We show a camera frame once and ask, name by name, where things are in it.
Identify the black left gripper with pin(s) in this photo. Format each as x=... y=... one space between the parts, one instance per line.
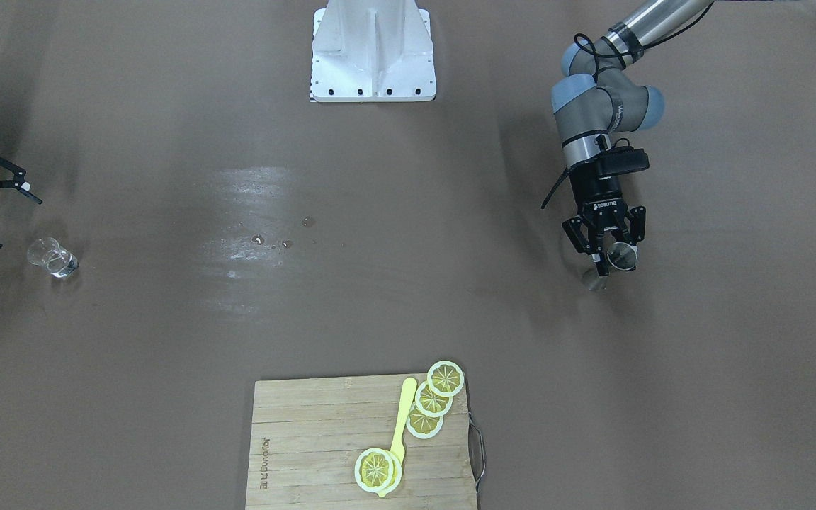
x=601 y=190

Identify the steel double jigger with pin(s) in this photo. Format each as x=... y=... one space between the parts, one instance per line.
x=591 y=280

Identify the small clear glass measuring cup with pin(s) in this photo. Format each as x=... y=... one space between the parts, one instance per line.
x=52 y=257

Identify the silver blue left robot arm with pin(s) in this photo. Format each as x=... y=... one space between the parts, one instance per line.
x=595 y=104

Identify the lemon slice end of row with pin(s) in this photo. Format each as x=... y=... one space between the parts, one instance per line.
x=445 y=378

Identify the lemon slice middle of row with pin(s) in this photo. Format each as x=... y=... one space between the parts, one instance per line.
x=430 y=403

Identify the lemon slice near knife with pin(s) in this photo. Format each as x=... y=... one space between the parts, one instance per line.
x=422 y=426

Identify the yellow plastic knife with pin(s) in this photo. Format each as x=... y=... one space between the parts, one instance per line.
x=406 y=398

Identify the lemon slice under pair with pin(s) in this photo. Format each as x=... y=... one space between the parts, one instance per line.
x=398 y=474

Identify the lemon slice top of pair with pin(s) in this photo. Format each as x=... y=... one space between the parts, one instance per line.
x=373 y=470

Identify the bamboo cutting board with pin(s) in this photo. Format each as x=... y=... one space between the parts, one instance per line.
x=307 y=434

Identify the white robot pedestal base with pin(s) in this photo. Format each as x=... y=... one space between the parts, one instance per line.
x=372 y=52

